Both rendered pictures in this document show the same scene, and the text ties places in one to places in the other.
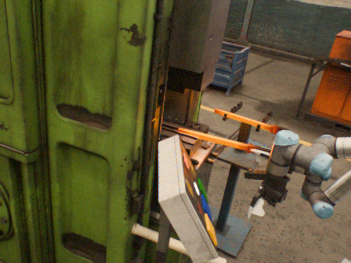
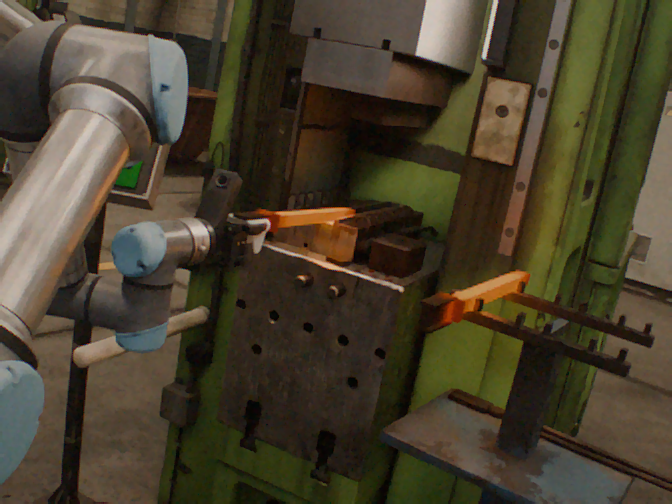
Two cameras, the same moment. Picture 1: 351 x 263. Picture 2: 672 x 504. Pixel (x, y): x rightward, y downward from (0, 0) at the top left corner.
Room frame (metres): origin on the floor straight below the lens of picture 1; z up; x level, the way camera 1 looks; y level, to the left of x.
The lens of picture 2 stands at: (1.64, -1.66, 1.30)
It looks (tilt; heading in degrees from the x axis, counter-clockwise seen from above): 13 degrees down; 95
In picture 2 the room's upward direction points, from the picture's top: 11 degrees clockwise
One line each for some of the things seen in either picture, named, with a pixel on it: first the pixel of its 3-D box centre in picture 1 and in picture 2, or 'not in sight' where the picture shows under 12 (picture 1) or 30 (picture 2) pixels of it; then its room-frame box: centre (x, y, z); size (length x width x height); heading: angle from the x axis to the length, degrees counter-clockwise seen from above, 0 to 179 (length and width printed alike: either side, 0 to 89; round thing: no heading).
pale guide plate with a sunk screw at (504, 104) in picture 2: not in sight; (500, 121); (1.77, -0.08, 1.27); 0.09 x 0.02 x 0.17; 162
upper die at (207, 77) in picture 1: (166, 66); (383, 75); (1.50, 0.09, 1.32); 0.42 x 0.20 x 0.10; 72
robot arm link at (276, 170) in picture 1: (277, 166); not in sight; (0.99, -0.38, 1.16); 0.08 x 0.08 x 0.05
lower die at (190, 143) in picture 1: (158, 133); (354, 223); (1.50, 0.09, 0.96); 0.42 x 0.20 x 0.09; 72
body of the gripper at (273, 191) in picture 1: (273, 186); not in sight; (0.98, -0.38, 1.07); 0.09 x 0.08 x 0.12; 46
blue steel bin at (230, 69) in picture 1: (208, 61); not in sight; (5.68, -0.38, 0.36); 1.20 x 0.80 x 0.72; 67
